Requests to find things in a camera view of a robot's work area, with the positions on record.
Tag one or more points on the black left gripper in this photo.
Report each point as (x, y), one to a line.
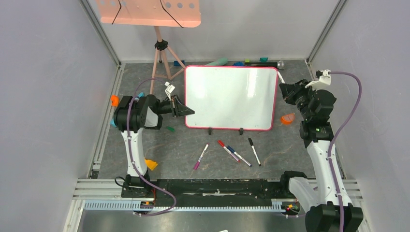
(182, 109)

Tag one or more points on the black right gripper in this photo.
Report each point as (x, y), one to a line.
(287, 91)

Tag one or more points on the pink framed whiteboard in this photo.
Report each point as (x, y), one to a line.
(230, 97)

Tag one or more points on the green marker pen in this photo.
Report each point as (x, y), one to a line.
(281, 77)

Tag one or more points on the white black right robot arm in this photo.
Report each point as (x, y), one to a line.
(328, 208)

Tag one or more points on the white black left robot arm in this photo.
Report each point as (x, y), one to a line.
(136, 182)

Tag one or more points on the orange half-round block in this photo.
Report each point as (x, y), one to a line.
(288, 119)

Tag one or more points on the black flashlight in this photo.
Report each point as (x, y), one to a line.
(275, 64)

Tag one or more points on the blue block behind stand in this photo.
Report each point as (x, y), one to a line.
(176, 63)

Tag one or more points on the red marker pen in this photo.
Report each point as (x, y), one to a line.
(228, 151)

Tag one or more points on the blue flat block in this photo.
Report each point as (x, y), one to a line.
(241, 64)

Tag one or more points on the purple marker pen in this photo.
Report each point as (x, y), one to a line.
(200, 157)

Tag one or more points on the blue marker pen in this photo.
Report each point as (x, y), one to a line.
(239, 156)

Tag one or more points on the black marker pen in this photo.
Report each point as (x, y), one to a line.
(254, 151)

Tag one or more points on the teal cylinder toy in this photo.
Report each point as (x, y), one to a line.
(218, 62)

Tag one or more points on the yellow orange stepped block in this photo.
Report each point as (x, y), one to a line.
(151, 164)

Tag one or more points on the large cyan toy marker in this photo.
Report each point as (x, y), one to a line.
(130, 113)

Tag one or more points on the pink music stand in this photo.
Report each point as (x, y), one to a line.
(156, 14)

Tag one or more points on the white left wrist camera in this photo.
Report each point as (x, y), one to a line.
(169, 89)

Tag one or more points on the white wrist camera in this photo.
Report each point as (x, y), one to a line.
(324, 80)
(169, 89)

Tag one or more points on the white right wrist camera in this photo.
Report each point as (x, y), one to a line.
(324, 80)

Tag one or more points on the orange block at left rail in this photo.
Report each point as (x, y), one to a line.
(114, 100)

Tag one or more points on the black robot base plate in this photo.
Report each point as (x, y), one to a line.
(217, 192)

